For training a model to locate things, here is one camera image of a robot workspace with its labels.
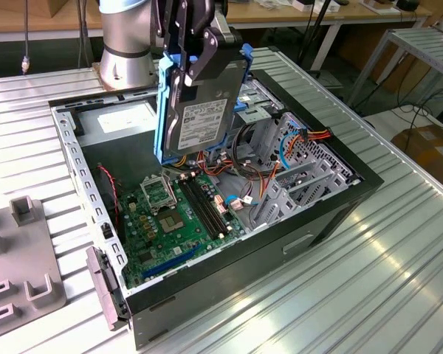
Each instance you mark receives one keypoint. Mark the hard disk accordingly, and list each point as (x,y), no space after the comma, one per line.
(203,121)

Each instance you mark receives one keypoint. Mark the grey power supply unit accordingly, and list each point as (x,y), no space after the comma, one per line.
(114,147)

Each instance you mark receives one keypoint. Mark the beige board connector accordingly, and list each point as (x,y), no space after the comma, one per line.
(220,206)

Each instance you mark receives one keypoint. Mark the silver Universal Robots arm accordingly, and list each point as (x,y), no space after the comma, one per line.
(125,37)

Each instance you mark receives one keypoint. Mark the green motherboard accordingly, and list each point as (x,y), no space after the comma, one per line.
(162,247)

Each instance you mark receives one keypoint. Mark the grey plastic case panel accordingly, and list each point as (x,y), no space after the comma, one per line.
(103,280)

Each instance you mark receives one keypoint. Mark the black RAM slot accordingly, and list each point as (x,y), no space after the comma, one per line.
(214,206)
(202,206)
(208,206)
(196,206)

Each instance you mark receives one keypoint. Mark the black case fan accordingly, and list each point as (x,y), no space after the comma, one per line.
(104,199)

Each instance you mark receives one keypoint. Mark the cardboard box with label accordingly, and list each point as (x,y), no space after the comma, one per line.
(428,147)

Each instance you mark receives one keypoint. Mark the blue expansion slot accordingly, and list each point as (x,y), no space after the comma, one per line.
(170,263)

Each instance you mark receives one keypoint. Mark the black open PC case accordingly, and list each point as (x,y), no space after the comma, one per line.
(243,265)

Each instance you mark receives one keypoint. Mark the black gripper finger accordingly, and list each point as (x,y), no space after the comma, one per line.
(206,51)

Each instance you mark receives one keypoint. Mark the small white box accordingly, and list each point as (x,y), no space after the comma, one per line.
(303,5)

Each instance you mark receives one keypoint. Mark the metal slat side table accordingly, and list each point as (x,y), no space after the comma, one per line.
(428,48)

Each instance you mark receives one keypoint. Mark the grey optical drive cage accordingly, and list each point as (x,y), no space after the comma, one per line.
(258,110)

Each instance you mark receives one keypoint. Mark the CPU socket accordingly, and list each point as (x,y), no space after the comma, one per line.
(171,223)

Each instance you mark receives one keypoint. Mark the black stand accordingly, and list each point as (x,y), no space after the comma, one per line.
(310,33)

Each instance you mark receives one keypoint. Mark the grey disk bay cage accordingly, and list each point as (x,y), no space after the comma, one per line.
(317,173)

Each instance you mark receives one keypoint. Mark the grey parts rack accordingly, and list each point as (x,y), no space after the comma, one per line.
(22,258)

